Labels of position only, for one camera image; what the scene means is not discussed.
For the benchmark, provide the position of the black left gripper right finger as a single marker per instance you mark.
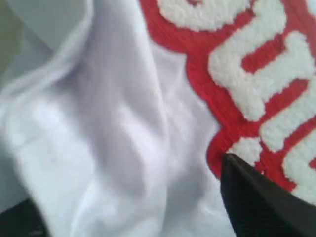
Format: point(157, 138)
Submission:
point(258, 207)

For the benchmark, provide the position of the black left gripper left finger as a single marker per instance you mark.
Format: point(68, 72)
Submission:
point(22, 220)

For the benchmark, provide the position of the white t-shirt with red lettering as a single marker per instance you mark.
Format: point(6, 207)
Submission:
point(115, 115)

